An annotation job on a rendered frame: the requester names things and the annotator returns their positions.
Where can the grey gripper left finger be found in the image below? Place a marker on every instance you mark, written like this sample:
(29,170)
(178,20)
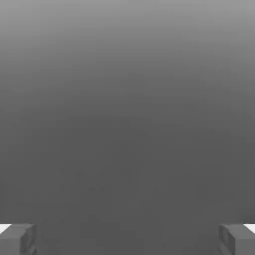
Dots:
(16,240)

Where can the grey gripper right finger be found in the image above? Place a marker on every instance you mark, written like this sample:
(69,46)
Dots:
(239,240)

